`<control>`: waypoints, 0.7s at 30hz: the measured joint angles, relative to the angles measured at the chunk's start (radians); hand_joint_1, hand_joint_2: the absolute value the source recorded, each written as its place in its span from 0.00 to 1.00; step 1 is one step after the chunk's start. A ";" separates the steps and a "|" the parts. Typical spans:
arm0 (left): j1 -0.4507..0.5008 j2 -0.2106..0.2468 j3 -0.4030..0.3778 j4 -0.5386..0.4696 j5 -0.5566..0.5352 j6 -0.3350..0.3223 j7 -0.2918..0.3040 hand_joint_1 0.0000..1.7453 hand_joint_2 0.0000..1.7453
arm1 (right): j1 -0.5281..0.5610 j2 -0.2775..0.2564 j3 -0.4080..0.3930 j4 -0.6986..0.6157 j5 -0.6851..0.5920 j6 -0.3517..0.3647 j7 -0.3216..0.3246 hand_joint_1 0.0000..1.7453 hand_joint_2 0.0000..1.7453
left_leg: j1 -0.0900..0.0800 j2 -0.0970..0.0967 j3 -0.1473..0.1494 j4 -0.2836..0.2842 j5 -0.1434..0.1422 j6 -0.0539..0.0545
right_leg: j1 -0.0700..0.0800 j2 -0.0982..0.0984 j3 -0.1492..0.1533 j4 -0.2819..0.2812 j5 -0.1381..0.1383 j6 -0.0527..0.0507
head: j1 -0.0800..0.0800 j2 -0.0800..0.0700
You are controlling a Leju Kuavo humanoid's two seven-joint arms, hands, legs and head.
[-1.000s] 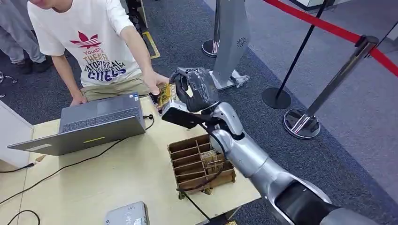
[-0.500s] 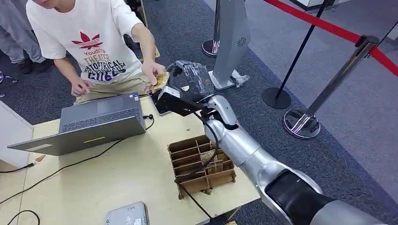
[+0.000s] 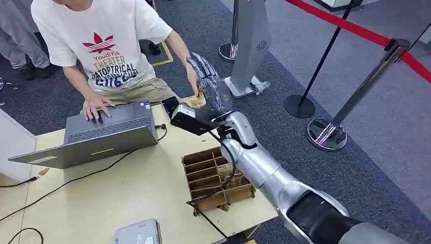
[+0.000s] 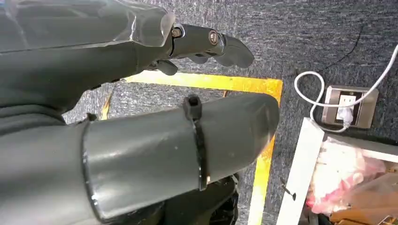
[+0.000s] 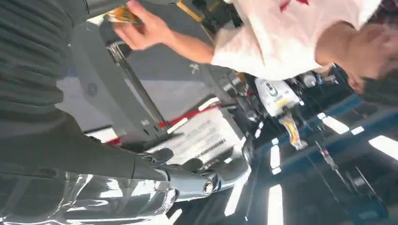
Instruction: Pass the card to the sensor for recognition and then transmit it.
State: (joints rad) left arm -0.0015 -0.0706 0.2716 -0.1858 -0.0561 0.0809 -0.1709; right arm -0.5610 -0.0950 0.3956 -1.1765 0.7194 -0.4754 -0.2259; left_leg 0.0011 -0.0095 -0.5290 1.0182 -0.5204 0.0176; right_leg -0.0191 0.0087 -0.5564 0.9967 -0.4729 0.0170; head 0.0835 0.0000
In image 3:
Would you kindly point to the person's left hand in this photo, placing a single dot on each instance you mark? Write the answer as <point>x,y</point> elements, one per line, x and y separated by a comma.
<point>192,79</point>

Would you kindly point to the person's right hand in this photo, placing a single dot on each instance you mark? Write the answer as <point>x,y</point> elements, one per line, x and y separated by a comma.
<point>96,106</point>

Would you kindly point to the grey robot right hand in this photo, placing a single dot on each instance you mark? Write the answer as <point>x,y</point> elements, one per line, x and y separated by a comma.
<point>215,96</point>

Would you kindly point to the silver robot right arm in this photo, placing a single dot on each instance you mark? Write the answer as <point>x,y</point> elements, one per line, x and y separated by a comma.
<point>269,168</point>

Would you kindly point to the grey laptop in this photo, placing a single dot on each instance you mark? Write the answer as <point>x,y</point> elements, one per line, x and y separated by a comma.
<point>101,134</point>

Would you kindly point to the black smartphone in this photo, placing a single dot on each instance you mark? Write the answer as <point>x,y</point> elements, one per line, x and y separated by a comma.
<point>169,105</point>

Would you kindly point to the crumpled clear plastic wrap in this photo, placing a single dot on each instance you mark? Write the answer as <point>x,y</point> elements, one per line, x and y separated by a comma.
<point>261,86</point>

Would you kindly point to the grey standing kiosk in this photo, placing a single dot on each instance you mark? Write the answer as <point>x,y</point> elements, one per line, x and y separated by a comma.
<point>251,43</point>

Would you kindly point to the card stack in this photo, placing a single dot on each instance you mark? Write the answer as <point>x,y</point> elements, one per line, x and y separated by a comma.
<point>225,169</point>
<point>240,182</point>

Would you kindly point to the wooden card box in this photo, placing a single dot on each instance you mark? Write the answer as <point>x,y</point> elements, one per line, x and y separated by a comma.
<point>205,178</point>

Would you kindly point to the small brown scrap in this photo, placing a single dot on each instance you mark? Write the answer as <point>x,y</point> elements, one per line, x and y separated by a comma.
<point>43,171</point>

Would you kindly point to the metal chair base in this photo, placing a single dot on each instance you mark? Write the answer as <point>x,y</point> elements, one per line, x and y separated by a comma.
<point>6,84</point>

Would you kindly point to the white cabinet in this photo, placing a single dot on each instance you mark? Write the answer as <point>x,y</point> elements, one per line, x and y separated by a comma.
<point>15,151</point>

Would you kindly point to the standing person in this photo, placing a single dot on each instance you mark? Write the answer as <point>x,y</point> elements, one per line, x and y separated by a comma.
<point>18,37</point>

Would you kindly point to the grey flat device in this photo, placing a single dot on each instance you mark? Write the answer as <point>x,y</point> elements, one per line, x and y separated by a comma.
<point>139,233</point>

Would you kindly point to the chrome stanchion with wide base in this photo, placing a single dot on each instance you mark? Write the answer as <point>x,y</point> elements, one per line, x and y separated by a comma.
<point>357,92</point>

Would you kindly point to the white stand base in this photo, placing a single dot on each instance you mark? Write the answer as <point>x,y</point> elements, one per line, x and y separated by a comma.
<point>333,3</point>

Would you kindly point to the red barrier belt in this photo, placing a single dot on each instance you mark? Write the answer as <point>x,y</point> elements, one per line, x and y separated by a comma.
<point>353,27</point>

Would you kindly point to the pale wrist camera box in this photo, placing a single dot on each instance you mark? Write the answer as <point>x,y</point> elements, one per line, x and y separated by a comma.
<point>192,121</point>

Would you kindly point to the chrome stanchion post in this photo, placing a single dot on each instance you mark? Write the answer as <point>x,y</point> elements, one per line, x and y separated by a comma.
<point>232,33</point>

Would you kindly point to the black stanchion post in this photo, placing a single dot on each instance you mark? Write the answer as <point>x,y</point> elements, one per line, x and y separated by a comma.
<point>316,70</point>

